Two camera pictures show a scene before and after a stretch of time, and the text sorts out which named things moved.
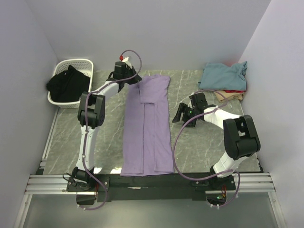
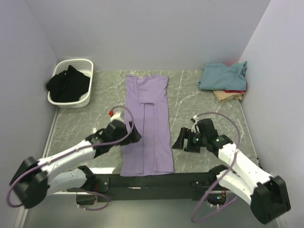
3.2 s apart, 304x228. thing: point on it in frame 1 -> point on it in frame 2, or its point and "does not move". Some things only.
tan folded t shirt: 228,95 does not move
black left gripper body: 130,72 -> 123,134
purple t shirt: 148,147 does not move
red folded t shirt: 239,91 does not move
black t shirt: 69,86 does not move
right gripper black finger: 191,124 -> 192,148
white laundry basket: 85,66 does not move
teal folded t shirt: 217,76 does not move
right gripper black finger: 182,109 -> 185,133
